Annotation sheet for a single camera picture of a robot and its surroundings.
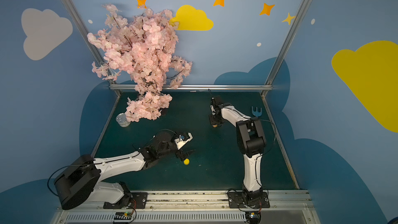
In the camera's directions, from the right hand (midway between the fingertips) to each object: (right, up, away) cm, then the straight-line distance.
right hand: (217, 119), depth 102 cm
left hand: (-16, -9, -20) cm, 28 cm away
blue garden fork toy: (+29, +4, +9) cm, 31 cm away
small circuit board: (-49, -44, -29) cm, 72 cm away
